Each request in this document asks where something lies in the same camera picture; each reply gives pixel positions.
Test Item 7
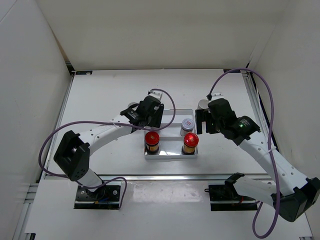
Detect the right black table label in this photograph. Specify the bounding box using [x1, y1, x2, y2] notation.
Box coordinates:
[223, 69, 241, 74]

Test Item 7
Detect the aluminium rail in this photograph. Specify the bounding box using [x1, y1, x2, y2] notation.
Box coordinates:
[241, 70, 270, 139]
[36, 72, 75, 183]
[41, 173, 271, 181]

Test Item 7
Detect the left black table label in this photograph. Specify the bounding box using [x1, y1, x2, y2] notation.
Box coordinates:
[75, 70, 93, 75]

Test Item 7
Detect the white-lid small jar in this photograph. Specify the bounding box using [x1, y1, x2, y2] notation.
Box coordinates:
[180, 118, 195, 137]

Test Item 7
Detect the front aluminium rail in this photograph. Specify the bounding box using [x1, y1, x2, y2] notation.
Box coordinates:
[41, 173, 271, 181]

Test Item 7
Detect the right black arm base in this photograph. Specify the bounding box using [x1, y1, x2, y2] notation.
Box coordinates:
[204, 172, 259, 212]

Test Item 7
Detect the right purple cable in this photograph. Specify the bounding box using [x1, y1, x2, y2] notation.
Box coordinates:
[206, 67, 279, 238]

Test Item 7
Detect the black table label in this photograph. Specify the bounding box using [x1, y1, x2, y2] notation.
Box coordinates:
[223, 69, 241, 74]
[75, 70, 93, 75]

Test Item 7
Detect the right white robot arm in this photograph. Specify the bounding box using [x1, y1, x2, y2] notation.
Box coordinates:
[195, 98, 320, 222]

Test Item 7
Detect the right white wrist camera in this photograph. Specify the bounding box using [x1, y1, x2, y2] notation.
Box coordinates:
[211, 92, 224, 101]

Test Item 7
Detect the red-lid sauce jar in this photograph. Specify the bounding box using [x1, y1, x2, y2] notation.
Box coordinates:
[181, 132, 199, 155]
[144, 131, 160, 154]

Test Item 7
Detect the right aluminium rail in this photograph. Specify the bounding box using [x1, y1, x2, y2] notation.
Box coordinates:
[241, 70, 270, 139]

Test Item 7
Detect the silver-lid shaker bottle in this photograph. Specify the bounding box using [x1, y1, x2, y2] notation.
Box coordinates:
[128, 102, 137, 108]
[197, 99, 210, 110]

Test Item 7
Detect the white plastic organizer tray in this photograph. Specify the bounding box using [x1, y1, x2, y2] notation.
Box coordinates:
[144, 109, 198, 161]

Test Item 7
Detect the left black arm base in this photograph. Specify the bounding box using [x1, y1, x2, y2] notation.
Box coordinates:
[73, 177, 123, 210]

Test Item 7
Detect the left aluminium rail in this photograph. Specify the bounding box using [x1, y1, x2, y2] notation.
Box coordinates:
[36, 72, 75, 183]

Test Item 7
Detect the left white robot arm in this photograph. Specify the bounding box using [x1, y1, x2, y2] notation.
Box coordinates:
[53, 90, 164, 200]

